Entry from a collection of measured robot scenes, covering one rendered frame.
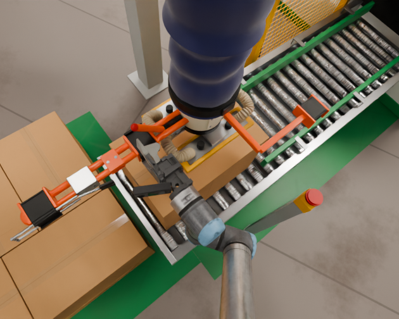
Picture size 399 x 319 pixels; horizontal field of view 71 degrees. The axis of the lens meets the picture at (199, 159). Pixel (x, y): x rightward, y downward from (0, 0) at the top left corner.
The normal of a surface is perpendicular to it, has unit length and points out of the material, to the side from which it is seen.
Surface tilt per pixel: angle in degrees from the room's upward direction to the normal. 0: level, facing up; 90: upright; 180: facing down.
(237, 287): 48
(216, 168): 0
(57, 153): 0
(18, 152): 0
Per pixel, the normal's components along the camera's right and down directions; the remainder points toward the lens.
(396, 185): 0.08, -0.36
